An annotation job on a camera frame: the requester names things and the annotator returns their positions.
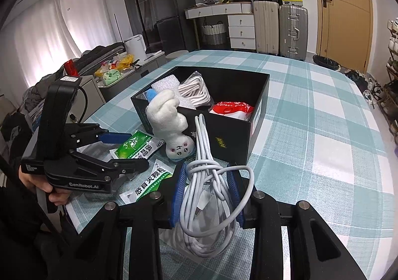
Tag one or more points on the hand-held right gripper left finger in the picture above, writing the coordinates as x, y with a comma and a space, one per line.
179, 196

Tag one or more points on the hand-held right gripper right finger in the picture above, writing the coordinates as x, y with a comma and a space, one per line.
235, 199

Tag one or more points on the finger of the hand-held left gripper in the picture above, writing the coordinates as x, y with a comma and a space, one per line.
124, 166
115, 138

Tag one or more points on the white green medicine packet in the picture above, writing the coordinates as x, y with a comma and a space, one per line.
149, 180

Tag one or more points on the black cardboard box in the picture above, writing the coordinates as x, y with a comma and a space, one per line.
230, 140

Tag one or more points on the white foam piece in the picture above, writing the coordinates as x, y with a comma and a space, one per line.
164, 84

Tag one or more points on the red white packet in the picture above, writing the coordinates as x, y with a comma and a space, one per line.
231, 109

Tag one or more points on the bag of pale shoelaces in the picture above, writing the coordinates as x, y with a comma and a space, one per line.
196, 90

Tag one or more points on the person's left forearm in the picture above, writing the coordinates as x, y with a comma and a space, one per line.
25, 236

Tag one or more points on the person's left hand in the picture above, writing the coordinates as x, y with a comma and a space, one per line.
37, 180

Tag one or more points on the dark clothes pile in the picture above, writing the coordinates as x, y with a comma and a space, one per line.
18, 118

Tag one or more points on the red plastic object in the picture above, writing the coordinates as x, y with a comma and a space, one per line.
70, 67

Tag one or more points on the white plush rabbit toy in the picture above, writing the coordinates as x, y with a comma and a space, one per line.
168, 118

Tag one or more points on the pale green packet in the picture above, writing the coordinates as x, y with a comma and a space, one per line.
112, 77

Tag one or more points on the yellow plastic bag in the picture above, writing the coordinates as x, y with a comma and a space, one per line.
126, 61

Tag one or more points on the grey side cabinet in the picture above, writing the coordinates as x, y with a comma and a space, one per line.
149, 67

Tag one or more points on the white sheer curtain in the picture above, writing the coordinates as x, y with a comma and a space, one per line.
56, 28

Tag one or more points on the white air purifier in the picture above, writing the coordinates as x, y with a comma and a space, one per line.
135, 48

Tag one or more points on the white round stool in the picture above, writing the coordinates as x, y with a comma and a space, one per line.
175, 54

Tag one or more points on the woven laundry basket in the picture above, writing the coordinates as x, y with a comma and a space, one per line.
214, 34

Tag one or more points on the grey refrigerator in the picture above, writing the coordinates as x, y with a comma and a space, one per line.
174, 3

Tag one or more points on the pile of dark shoes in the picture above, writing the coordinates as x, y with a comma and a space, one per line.
326, 62

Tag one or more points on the white desk with drawers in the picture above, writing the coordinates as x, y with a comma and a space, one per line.
241, 31

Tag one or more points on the beige suitcase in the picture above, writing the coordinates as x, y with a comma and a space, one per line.
266, 28

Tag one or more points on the silver suitcase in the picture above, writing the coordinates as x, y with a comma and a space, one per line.
293, 33

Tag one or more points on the wooden shoe rack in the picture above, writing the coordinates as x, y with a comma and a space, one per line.
392, 87

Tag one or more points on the black and yellow shoebox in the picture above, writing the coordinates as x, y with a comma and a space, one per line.
290, 0

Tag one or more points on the wooden door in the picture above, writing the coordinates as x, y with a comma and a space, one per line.
342, 19

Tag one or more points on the rows of assorted shoes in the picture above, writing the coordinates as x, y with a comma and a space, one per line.
394, 47

